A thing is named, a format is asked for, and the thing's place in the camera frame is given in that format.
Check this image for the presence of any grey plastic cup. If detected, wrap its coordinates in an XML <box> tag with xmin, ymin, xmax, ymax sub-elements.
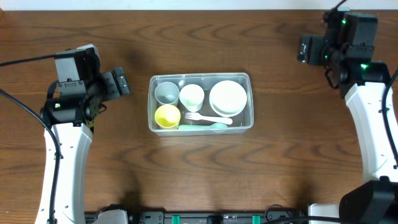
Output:
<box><xmin>154</xmin><ymin>82</ymin><xmax>180</xmax><ymax>106</ymax></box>

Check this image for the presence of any yellow plastic cup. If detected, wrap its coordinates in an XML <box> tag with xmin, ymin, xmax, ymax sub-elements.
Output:
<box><xmin>154</xmin><ymin>105</ymin><xmax>181</xmax><ymax>129</ymax></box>

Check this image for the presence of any white plastic cup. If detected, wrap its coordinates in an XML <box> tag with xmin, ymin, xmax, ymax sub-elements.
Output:
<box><xmin>179</xmin><ymin>84</ymin><xmax>205</xmax><ymax>112</ymax></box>

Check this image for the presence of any pink plastic fork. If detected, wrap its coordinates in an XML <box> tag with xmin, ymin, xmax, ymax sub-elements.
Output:
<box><xmin>185</xmin><ymin>112</ymin><xmax>233</xmax><ymax>125</ymax></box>

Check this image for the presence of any grey blue plastic bowl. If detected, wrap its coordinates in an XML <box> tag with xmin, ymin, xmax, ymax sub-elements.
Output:
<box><xmin>211</xmin><ymin>107</ymin><xmax>244</xmax><ymax>118</ymax></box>

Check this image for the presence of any white plastic bowl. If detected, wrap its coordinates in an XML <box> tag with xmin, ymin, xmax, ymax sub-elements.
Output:
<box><xmin>209</xmin><ymin>80</ymin><xmax>248</xmax><ymax>112</ymax></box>

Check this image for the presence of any mint green plastic spoon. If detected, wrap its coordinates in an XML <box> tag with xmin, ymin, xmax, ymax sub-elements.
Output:
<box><xmin>178</xmin><ymin>123</ymin><xmax>228</xmax><ymax>130</ymax></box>

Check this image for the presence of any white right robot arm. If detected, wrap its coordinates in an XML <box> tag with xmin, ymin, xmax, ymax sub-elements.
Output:
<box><xmin>297</xmin><ymin>35</ymin><xmax>397</xmax><ymax>223</ymax></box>

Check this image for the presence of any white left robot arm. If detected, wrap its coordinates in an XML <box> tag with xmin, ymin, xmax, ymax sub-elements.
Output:
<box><xmin>35</xmin><ymin>67</ymin><xmax>129</xmax><ymax>223</ymax></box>

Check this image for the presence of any clear plastic container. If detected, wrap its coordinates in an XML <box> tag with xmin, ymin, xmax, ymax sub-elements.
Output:
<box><xmin>148</xmin><ymin>72</ymin><xmax>254</xmax><ymax>136</ymax></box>

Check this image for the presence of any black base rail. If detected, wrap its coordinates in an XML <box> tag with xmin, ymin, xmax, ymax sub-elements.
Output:
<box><xmin>85</xmin><ymin>204</ymin><xmax>306</xmax><ymax>224</ymax></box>

